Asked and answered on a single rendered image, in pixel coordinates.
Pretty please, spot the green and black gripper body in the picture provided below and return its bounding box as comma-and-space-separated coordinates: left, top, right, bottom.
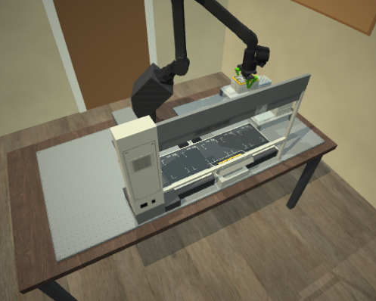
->
237, 59, 257, 80

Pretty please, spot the yellow tip rack with grey top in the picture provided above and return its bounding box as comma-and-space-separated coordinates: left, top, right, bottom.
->
231, 75, 259, 94

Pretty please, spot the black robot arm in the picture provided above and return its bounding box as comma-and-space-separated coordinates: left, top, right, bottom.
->
154, 0, 270, 85

